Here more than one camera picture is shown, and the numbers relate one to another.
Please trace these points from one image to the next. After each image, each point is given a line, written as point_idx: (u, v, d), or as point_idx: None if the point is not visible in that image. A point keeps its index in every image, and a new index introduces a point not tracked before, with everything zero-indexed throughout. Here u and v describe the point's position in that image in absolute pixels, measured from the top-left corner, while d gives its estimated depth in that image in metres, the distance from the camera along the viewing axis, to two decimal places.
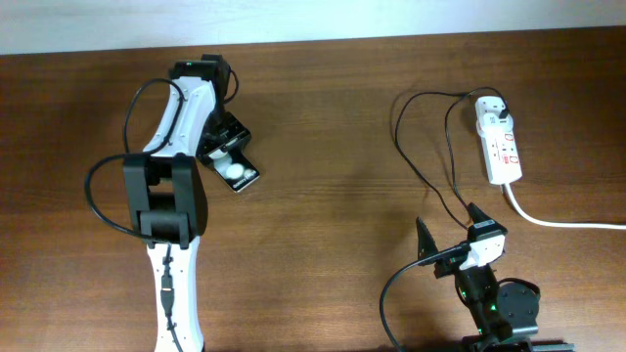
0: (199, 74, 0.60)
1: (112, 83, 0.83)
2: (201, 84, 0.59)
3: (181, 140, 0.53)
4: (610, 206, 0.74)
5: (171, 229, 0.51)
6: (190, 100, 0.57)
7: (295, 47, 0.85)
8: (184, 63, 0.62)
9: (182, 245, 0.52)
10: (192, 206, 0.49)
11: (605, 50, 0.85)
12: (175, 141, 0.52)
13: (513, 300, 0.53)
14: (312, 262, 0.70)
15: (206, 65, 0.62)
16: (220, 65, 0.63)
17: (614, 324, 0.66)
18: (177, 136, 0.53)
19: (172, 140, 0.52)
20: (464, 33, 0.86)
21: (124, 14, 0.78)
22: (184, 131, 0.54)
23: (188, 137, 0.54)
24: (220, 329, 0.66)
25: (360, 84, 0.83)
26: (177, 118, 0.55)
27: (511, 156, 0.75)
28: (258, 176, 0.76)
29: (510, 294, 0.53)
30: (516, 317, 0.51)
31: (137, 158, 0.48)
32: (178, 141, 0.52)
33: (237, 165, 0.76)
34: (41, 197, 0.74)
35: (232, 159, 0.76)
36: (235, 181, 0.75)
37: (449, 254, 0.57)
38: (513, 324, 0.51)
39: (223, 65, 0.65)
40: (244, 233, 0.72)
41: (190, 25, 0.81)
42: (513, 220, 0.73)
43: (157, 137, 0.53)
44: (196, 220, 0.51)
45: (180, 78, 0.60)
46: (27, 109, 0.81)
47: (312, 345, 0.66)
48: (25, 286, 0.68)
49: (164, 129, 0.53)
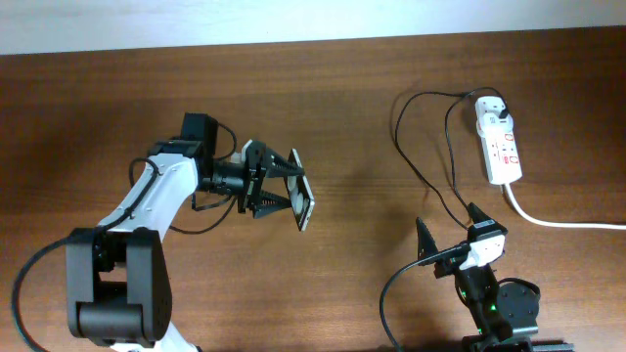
0: (181, 152, 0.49)
1: (111, 83, 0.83)
2: (178, 166, 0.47)
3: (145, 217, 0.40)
4: (610, 207, 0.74)
5: (122, 324, 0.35)
6: (164, 174, 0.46)
7: (295, 47, 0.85)
8: (166, 141, 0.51)
9: (147, 339, 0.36)
10: (144, 284, 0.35)
11: (605, 50, 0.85)
12: (166, 171, 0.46)
13: (512, 301, 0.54)
14: (312, 262, 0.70)
15: (184, 151, 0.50)
16: (180, 158, 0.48)
17: (613, 324, 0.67)
18: (140, 211, 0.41)
19: (133, 215, 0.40)
20: (465, 33, 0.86)
21: (124, 15, 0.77)
22: (148, 209, 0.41)
23: (156, 215, 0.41)
24: (220, 329, 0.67)
25: (360, 85, 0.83)
26: (147, 190, 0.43)
27: (511, 157, 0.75)
28: (309, 204, 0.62)
29: (511, 295, 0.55)
30: (516, 316, 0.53)
31: (91, 230, 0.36)
32: (140, 216, 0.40)
33: (299, 198, 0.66)
34: (40, 197, 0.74)
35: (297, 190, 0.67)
36: (298, 216, 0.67)
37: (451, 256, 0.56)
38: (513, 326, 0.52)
39: (192, 126, 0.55)
40: (244, 233, 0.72)
41: (190, 25, 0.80)
42: (513, 220, 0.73)
43: (172, 171, 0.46)
44: (153, 314, 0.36)
45: (158, 155, 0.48)
46: (29, 109, 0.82)
47: (311, 345, 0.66)
48: (23, 287, 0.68)
49: (127, 203, 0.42)
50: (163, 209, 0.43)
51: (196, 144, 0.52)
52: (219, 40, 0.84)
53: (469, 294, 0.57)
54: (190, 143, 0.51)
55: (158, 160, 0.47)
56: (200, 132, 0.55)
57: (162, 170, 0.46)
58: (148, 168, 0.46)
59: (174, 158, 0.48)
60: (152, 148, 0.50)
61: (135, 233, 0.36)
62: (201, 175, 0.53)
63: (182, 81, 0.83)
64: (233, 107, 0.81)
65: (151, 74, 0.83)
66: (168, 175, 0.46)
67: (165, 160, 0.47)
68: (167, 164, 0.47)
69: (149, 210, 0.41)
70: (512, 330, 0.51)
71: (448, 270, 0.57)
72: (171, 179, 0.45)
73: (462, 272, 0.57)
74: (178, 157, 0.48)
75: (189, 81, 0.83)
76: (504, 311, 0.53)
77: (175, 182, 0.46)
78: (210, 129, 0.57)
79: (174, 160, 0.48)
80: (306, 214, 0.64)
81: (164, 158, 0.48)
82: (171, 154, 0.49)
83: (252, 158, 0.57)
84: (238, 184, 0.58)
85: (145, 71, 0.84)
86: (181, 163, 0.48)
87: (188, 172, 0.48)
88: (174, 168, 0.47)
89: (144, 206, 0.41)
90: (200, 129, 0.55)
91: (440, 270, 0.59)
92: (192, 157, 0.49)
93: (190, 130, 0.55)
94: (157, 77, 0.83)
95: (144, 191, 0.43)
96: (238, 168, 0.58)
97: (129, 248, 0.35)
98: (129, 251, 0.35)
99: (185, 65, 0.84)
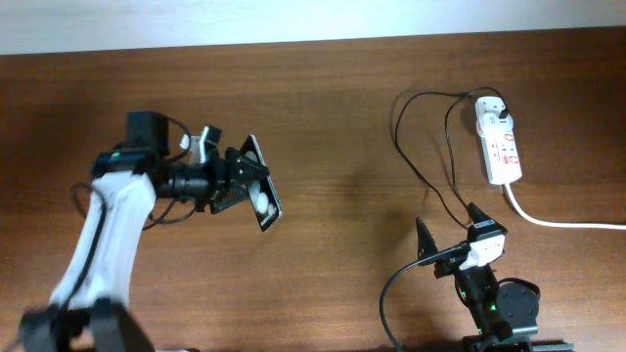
0: (130, 167, 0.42)
1: (111, 83, 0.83)
2: (129, 190, 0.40)
3: (103, 273, 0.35)
4: (610, 207, 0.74)
5: None
6: (116, 207, 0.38)
7: (295, 47, 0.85)
8: (110, 154, 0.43)
9: None
10: None
11: (605, 51, 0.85)
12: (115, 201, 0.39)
13: (512, 301, 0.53)
14: (312, 262, 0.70)
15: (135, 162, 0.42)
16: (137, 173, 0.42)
17: (613, 323, 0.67)
18: (96, 270, 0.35)
19: (89, 277, 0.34)
20: (466, 33, 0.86)
21: (124, 15, 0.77)
22: (106, 259, 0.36)
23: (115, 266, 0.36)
24: (220, 329, 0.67)
25: (361, 85, 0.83)
26: (101, 235, 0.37)
27: (511, 157, 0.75)
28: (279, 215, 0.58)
29: (511, 295, 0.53)
30: (516, 316, 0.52)
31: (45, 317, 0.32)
32: (98, 276, 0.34)
33: (263, 197, 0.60)
34: (39, 198, 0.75)
35: (260, 187, 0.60)
36: (262, 216, 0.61)
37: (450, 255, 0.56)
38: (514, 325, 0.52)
39: (141, 129, 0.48)
40: (244, 233, 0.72)
41: (191, 25, 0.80)
42: (513, 220, 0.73)
43: (123, 198, 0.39)
44: None
45: (104, 183, 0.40)
46: (28, 110, 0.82)
47: (311, 345, 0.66)
48: (24, 287, 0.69)
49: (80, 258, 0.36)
50: (123, 251, 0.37)
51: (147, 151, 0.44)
52: (219, 40, 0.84)
53: (469, 294, 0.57)
54: (137, 153, 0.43)
55: (104, 188, 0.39)
56: (148, 137, 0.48)
57: (111, 201, 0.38)
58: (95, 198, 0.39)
59: (120, 180, 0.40)
60: (92, 165, 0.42)
61: (98, 306, 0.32)
62: (158, 184, 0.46)
63: (182, 82, 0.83)
64: (233, 107, 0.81)
65: (151, 74, 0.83)
66: (119, 206, 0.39)
67: (111, 187, 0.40)
68: (115, 190, 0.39)
69: (108, 263, 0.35)
70: (512, 330, 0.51)
71: (448, 270, 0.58)
72: (126, 211, 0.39)
73: (462, 272, 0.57)
74: (126, 176, 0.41)
75: (189, 81, 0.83)
76: (504, 312, 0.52)
77: (129, 212, 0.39)
78: (152, 128, 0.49)
79: (122, 184, 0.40)
80: (271, 220, 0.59)
81: (111, 185, 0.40)
82: (117, 172, 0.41)
83: (220, 167, 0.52)
84: (201, 188, 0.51)
85: (144, 71, 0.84)
86: (132, 186, 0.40)
87: (141, 192, 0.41)
88: (122, 196, 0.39)
89: (99, 262, 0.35)
90: (148, 131, 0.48)
91: (441, 270, 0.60)
92: (143, 172, 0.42)
93: (136, 132, 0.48)
94: (156, 77, 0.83)
95: (97, 236, 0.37)
96: (200, 170, 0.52)
97: (92, 327, 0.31)
98: (94, 329, 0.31)
99: (185, 66, 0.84)
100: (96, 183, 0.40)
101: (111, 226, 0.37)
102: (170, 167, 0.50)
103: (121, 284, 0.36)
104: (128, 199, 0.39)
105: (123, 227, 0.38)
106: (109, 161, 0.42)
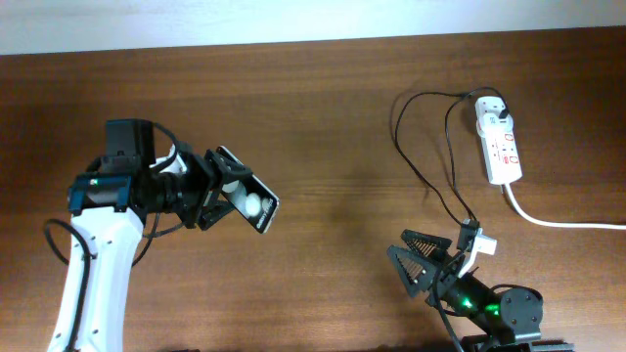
0: (111, 197, 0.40)
1: (110, 84, 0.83)
2: (114, 233, 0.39)
3: (91, 339, 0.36)
4: (610, 207, 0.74)
5: None
6: (100, 257, 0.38)
7: (294, 47, 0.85)
8: (88, 180, 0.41)
9: None
10: None
11: (606, 51, 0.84)
12: (101, 250, 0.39)
13: (516, 309, 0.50)
14: (312, 262, 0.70)
15: (116, 190, 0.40)
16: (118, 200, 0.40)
17: (612, 324, 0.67)
18: (85, 335, 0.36)
19: (79, 344, 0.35)
20: (466, 33, 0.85)
21: (123, 15, 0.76)
22: (96, 322, 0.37)
23: (105, 328, 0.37)
24: (220, 329, 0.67)
25: (360, 86, 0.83)
26: (87, 290, 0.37)
27: (511, 157, 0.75)
28: (276, 205, 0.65)
29: (515, 301, 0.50)
30: (519, 323, 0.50)
31: None
32: (89, 342, 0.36)
33: (252, 199, 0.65)
34: (39, 198, 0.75)
35: (245, 190, 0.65)
36: (256, 219, 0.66)
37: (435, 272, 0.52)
38: (516, 331, 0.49)
39: (122, 146, 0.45)
40: (243, 234, 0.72)
41: (190, 25, 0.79)
42: (513, 220, 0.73)
43: (109, 245, 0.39)
44: None
45: (84, 223, 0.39)
46: (26, 110, 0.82)
47: (311, 345, 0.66)
48: (25, 287, 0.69)
49: (67, 322, 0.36)
50: (111, 306, 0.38)
51: (129, 174, 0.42)
52: (218, 41, 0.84)
53: (468, 303, 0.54)
54: (118, 178, 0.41)
55: (85, 230, 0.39)
56: (131, 149, 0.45)
57: (95, 251, 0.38)
58: (75, 242, 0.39)
59: (102, 223, 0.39)
60: (71, 195, 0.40)
61: None
62: (148, 205, 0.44)
63: (182, 82, 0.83)
64: (233, 108, 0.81)
65: (151, 74, 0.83)
66: (105, 255, 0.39)
67: (94, 231, 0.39)
68: (98, 235, 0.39)
69: (97, 326, 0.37)
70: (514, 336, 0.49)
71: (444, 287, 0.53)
72: (111, 260, 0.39)
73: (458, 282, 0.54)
74: (109, 214, 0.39)
75: (189, 81, 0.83)
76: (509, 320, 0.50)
77: (115, 259, 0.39)
78: (136, 144, 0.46)
79: (107, 224, 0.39)
80: (269, 215, 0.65)
81: (93, 224, 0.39)
82: (98, 206, 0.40)
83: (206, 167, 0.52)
84: (192, 194, 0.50)
85: (144, 72, 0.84)
86: (115, 226, 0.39)
87: (129, 227, 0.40)
88: (108, 242, 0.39)
89: (89, 326, 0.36)
90: (132, 147, 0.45)
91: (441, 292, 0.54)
92: (127, 203, 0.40)
93: (119, 147, 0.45)
94: (156, 78, 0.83)
95: (82, 293, 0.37)
96: (188, 180, 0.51)
97: None
98: None
99: (185, 66, 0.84)
100: (74, 223, 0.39)
101: (97, 281, 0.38)
102: (160, 180, 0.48)
103: (113, 338, 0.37)
104: (113, 244, 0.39)
105: (109, 276, 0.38)
106: (88, 188, 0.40)
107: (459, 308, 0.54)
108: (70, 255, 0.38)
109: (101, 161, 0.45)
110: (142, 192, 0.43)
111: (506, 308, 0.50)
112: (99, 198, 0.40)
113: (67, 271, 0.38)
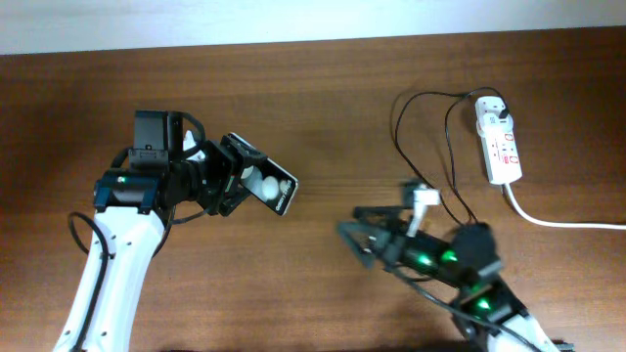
0: (138, 198, 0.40)
1: (111, 83, 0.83)
2: (135, 234, 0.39)
3: (99, 341, 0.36)
4: (610, 207, 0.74)
5: None
6: (117, 257, 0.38)
7: (295, 47, 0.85)
8: (116, 178, 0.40)
9: None
10: None
11: (605, 51, 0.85)
12: (119, 251, 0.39)
13: (468, 242, 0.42)
14: (312, 263, 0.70)
15: (144, 192, 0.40)
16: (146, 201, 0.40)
17: (613, 324, 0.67)
18: (94, 335, 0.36)
19: (86, 343, 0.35)
20: (465, 33, 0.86)
21: (122, 15, 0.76)
22: (105, 324, 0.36)
23: (113, 330, 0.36)
24: (220, 329, 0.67)
25: (360, 86, 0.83)
26: (100, 290, 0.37)
27: (511, 157, 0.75)
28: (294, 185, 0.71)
29: (465, 237, 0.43)
30: (475, 257, 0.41)
31: None
32: (96, 343, 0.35)
33: (270, 182, 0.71)
34: (39, 198, 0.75)
35: (262, 175, 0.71)
36: (275, 201, 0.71)
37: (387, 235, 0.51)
38: (479, 268, 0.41)
39: (150, 138, 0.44)
40: (243, 234, 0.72)
41: (190, 25, 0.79)
42: (512, 220, 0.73)
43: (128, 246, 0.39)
44: None
45: (107, 221, 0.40)
46: (27, 110, 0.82)
47: (312, 345, 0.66)
48: (25, 287, 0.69)
49: (77, 320, 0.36)
50: (123, 308, 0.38)
51: (156, 177, 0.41)
52: (218, 41, 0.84)
53: (425, 260, 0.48)
54: (146, 181, 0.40)
55: (106, 229, 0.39)
56: (159, 143, 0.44)
57: (113, 251, 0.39)
58: (96, 240, 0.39)
59: (123, 223, 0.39)
60: (99, 190, 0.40)
61: None
62: (175, 200, 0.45)
63: (182, 82, 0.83)
64: (233, 107, 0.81)
65: (151, 74, 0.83)
66: (122, 256, 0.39)
67: (114, 230, 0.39)
68: (118, 235, 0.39)
69: (107, 328, 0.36)
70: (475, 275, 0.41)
71: (394, 246, 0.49)
72: (128, 261, 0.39)
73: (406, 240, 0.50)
74: (132, 214, 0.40)
75: (189, 81, 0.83)
76: (464, 258, 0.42)
77: (133, 260, 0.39)
78: (165, 136, 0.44)
79: (128, 225, 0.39)
80: (289, 197, 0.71)
81: (114, 224, 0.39)
82: (123, 205, 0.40)
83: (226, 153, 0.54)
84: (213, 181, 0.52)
85: (144, 71, 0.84)
86: (136, 227, 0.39)
87: (152, 229, 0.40)
88: (128, 242, 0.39)
89: (99, 327, 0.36)
90: (160, 140, 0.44)
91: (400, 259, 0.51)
92: (151, 207, 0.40)
93: (147, 140, 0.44)
94: (156, 77, 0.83)
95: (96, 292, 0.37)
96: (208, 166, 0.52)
97: None
98: None
99: (185, 66, 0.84)
100: (98, 219, 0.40)
101: (111, 281, 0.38)
102: (189, 169, 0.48)
103: (121, 342, 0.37)
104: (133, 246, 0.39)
105: (123, 277, 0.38)
106: (115, 186, 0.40)
107: (424, 270, 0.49)
108: (89, 254, 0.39)
109: (129, 153, 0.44)
110: (171, 190, 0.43)
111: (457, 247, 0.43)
112: (124, 198, 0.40)
113: (85, 268, 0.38)
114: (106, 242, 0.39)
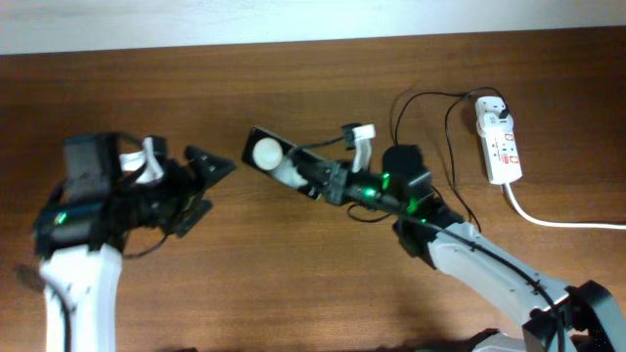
0: (81, 236, 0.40)
1: (111, 83, 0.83)
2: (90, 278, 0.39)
3: None
4: (611, 207, 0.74)
5: None
6: (78, 308, 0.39)
7: (294, 46, 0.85)
8: (51, 216, 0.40)
9: None
10: None
11: (606, 50, 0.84)
12: (78, 301, 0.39)
13: (396, 159, 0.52)
14: (312, 262, 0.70)
15: (84, 226, 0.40)
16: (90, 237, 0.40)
17: None
18: None
19: None
20: (466, 33, 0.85)
21: (125, 14, 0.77)
22: None
23: None
24: (221, 329, 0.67)
25: (360, 86, 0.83)
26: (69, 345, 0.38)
27: (511, 156, 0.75)
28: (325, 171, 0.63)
29: (391, 154, 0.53)
30: (406, 169, 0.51)
31: None
32: None
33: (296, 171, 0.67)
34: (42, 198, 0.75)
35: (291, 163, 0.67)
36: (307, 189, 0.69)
37: (339, 166, 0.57)
38: (408, 179, 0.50)
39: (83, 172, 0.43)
40: (244, 233, 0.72)
41: (192, 25, 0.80)
42: (512, 220, 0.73)
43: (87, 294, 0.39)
44: None
45: (58, 274, 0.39)
46: (27, 110, 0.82)
47: (312, 345, 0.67)
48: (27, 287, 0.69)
49: None
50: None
51: (98, 208, 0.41)
52: (218, 40, 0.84)
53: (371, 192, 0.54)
54: (87, 214, 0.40)
55: (61, 283, 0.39)
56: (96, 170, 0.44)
57: (72, 303, 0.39)
58: (51, 296, 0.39)
59: (75, 270, 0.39)
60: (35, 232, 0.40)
61: None
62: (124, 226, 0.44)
63: (182, 82, 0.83)
64: (232, 108, 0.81)
65: (150, 74, 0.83)
66: (83, 305, 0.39)
67: (68, 281, 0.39)
68: (73, 285, 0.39)
69: None
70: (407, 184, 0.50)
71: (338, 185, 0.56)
72: (91, 308, 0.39)
73: (354, 175, 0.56)
74: (82, 257, 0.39)
75: (189, 80, 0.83)
76: (395, 174, 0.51)
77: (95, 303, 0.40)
78: (101, 167, 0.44)
79: (81, 271, 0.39)
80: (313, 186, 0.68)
81: (67, 272, 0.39)
82: (69, 247, 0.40)
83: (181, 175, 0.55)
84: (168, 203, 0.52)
85: (144, 71, 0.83)
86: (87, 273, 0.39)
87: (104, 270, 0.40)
88: (86, 289, 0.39)
89: None
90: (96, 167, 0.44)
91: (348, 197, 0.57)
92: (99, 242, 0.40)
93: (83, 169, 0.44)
94: (156, 77, 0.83)
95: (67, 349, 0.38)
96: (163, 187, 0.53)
97: None
98: None
99: (184, 65, 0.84)
100: (46, 273, 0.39)
101: (78, 331, 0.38)
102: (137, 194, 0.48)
103: None
104: (92, 291, 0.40)
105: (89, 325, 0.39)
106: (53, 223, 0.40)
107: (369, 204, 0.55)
108: (47, 306, 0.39)
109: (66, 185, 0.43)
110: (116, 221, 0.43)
111: (384, 164, 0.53)
112: (67, 232, 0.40)
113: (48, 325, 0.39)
114: (62, 296, 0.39)
